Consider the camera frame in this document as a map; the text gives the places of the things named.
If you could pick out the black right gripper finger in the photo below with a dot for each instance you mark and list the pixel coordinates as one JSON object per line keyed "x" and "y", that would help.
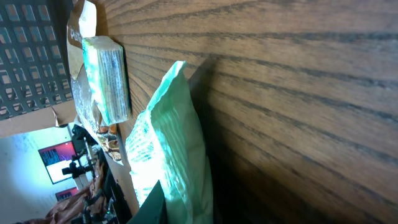
{"x": 153, "y": 210}

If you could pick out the teal white box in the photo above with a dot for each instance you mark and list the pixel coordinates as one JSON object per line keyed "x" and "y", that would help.
{"x": 167, "y": 145}

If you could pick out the teal tissue packet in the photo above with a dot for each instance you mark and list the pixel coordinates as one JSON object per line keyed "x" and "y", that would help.
{"x": 105, "y": 69}

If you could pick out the white packet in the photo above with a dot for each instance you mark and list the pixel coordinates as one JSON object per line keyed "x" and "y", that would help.
{"x": 81, "y": 24}

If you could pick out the person in brown clothing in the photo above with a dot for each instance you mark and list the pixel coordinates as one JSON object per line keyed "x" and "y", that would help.
{"x": 67, "y": 209}

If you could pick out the computer monitor in background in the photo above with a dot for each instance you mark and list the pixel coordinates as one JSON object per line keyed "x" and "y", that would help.
{"x": 56, "y": 158}

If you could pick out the grey plastic mesh basket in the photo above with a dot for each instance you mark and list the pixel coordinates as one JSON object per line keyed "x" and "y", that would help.
{"x": 34, "y": 64}

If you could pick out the black camera tripod rig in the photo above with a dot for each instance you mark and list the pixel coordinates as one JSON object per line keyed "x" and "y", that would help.
{"x": 84, "y": 159}

